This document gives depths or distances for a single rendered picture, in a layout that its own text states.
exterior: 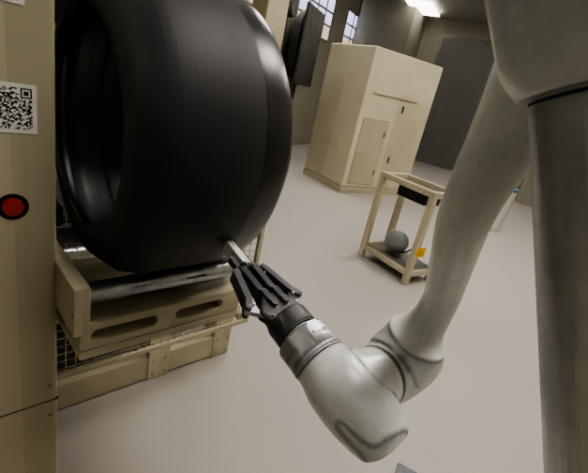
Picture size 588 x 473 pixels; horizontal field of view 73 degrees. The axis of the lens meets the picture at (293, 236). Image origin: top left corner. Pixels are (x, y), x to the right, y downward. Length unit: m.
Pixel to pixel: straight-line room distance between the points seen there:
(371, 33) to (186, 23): 10.77
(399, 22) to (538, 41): 11.01
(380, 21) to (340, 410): 11.04
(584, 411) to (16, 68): 0.77
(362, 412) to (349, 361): 0.07
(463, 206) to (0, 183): 0.68
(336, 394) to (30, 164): 0.60
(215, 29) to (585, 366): 0.64
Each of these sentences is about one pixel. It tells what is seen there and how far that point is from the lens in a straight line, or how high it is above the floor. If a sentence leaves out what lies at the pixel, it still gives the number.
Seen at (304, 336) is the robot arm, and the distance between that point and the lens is 0.63.
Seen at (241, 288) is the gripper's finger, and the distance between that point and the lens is 0.69.
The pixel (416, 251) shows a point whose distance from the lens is 3.34.
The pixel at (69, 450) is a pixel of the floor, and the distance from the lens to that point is 1.78.
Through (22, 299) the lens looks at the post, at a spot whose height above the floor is 0.88.
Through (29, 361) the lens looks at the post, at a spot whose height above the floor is 0.74.
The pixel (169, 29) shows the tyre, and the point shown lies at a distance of 0.68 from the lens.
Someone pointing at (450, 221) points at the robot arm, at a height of 1.24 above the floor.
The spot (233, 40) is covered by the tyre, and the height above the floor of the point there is 1.38.
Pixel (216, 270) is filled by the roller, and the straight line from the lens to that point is 0.94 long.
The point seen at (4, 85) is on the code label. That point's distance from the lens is 0.76.
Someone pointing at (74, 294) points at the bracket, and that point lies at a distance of 0.78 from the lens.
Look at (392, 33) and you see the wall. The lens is 11.25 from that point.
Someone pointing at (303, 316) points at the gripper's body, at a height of 1.00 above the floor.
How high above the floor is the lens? 1.34
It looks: 21 degrees down
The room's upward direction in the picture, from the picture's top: 12 degrees clockwise
